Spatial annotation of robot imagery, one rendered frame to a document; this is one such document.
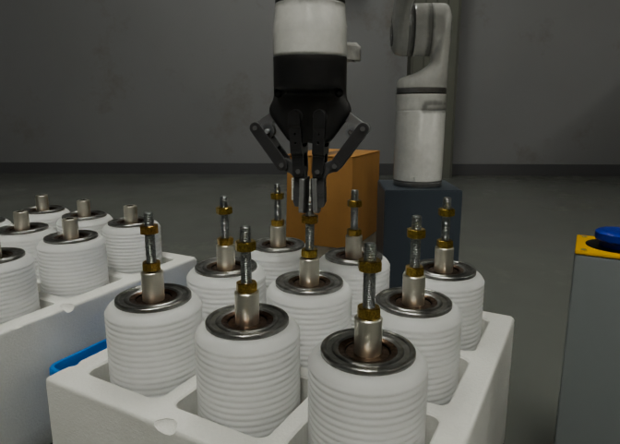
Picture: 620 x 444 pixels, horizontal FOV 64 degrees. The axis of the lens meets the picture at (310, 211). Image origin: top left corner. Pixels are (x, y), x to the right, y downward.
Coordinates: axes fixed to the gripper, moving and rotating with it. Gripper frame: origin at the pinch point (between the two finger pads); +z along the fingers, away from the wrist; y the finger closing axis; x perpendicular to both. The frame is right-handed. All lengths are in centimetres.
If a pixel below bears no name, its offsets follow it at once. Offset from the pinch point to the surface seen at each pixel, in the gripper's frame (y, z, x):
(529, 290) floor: 41, 35, 75
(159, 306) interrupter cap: -12.7, 9.7, -10.5
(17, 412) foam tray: -36.4, 28.2, -4.1
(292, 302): -0.9, 10.6, -4.5
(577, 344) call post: 26.5, 12.8, -4.3
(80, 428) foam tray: -19.6, 21.2, -14.3
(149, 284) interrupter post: -14.5, 8.2, -8.8
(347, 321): 4.4, 13.7, -1.3
